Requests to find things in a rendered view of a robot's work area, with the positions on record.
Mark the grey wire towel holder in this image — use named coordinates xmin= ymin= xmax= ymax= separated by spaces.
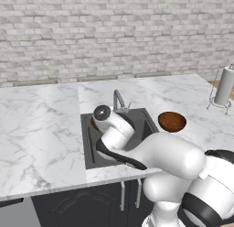
xmin=206 ymin=63 xmax=234 ymax=116

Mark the grey cupboard door handle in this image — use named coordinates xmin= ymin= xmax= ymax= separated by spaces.
xmin=120 ymin=180 xmax=126 ymax=212
xmin=134 ymin=178 xmax=143 ymax=210

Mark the white paper towel roll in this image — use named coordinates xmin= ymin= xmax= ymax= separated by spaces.
xmin=213 ymin=66 xmax=234 ymax=106

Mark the brown bowl with white outside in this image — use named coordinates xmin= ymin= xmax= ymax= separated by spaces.
xmin=157 ymin=111 xmax=187 ymax=135
xmin=90 ymin=115 xmax=101 ymax=133

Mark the black dishwasher handle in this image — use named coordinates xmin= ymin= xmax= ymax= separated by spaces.
xmin=0 ymin=197 xmax=25 ymax=209

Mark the grey dishwasher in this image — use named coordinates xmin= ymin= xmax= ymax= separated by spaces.
xmin=0 ymin=196 xmax=42 ymax=227

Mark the grey metal tap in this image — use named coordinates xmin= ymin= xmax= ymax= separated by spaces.
xmin=112 ymin=89 xmax=133 ymax=114

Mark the dark cupboard door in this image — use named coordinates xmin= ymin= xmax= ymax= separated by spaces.
xmin=125 ymin=178 xmax=157 ymax=227
xmin=31 ymin=180 xmax=126 ymax=227

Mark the dark grey sink basin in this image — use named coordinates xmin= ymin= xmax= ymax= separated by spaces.
xmin=80 ymin=107 xmax=160 ymax=170

